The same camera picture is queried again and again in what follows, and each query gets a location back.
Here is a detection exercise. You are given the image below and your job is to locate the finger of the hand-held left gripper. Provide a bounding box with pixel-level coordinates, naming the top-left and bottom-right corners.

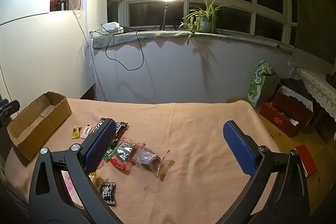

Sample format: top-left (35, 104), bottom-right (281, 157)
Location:
top-left (0, 99), bottom-right (21, 123)

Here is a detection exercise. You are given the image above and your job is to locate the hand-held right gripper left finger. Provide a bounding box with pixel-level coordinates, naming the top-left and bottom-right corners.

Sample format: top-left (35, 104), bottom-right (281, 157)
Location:
top-left (28, 118), bottom-right (124, 224)

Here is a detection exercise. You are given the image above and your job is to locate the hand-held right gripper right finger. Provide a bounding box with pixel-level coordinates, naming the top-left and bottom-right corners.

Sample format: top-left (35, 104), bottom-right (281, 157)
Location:
top-left (223, 120), bottom-right (310, 224)

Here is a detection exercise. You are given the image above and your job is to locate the wide green snack packet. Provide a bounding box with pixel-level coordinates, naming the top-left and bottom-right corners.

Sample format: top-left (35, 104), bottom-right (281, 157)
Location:
top-left (102, 147), bottom-right (116, 162)

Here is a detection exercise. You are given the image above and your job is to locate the pink candy packet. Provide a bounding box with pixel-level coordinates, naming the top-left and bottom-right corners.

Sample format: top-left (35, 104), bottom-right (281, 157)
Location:
top-left (80, 124), bottom-right (93, 138)

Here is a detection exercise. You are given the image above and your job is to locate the clear packet with silver snacks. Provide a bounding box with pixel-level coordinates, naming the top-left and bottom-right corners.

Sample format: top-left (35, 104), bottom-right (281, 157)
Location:
top-left (109, 136), bottom-right (146, 175)

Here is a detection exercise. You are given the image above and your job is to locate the brown cardboard box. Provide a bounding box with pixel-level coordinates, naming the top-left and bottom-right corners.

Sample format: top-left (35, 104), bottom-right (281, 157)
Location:
top-left (7, 92), bottom-right (72, 161)

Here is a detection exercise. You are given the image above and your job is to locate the clear bread packet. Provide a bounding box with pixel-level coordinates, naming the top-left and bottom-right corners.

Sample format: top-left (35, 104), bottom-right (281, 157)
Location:
top-left (88, 172), bottom-right (105, 191)

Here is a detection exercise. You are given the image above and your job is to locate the small black printed packet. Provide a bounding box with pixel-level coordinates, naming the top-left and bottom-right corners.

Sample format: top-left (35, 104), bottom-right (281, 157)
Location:
top-left (100, 181), bottom-right (117, 207)

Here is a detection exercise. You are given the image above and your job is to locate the pink and white snack packet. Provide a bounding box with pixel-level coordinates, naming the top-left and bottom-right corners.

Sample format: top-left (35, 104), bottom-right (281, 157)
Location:
top-left (60, 170), bottom-right (86, 210)

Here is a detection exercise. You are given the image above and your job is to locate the clear packet with brown snack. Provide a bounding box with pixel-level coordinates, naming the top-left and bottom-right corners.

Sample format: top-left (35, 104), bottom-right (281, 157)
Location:
top-left (130, 144), bottom-right (171, 176)

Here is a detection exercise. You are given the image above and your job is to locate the white cabinet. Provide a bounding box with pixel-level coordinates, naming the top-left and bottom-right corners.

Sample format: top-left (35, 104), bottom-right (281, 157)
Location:
top-left (0, 0), bottom-right (92, 106)

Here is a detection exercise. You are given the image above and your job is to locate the green gift bag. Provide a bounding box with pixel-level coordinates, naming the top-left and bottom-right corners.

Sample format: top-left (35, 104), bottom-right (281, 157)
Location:
top-left (246, 60), bottom-right (279, 108)

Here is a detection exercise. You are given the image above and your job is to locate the red book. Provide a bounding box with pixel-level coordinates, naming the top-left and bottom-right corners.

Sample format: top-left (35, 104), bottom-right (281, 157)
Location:
top-left (295, 144), bottom-right (318, 177)

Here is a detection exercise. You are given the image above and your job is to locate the dark red box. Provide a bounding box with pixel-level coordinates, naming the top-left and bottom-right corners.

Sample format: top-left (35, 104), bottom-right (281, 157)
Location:
top-left (273, 85), bottom-right (314, 132)

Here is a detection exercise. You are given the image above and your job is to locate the white lace tablecloth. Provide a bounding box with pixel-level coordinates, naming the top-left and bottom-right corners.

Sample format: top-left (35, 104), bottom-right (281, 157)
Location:
top-left (297, 67), bottom-right (336, 119)

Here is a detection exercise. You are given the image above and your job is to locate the grey windowsill cloth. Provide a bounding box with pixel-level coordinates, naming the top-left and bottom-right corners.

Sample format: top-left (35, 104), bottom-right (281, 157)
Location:
top-left (91, 30), bottom-right (294, 55)

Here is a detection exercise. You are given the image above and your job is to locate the white device box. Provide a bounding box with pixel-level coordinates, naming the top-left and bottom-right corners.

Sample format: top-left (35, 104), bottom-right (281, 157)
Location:
top-left (101, 22), bottom-right (124, 35)

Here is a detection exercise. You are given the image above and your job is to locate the potted spider plant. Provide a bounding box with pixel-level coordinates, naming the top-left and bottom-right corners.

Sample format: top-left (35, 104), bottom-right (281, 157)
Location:
top-left (179, 0), bottom-right (227, 46)

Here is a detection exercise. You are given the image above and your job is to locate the black tripod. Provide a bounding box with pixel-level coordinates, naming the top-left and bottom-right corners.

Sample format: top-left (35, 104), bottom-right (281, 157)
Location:
top-left (158, 0), bottom-right (177, 31)

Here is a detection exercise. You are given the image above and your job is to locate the black cable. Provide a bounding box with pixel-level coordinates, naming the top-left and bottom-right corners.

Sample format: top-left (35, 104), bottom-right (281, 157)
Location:
top-left (105, 28), bottom-right (158, 71)

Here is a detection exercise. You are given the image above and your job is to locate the white cable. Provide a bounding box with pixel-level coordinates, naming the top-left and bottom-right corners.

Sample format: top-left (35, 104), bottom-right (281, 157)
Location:
top-left (62, 0), bottom-right (103, 67)

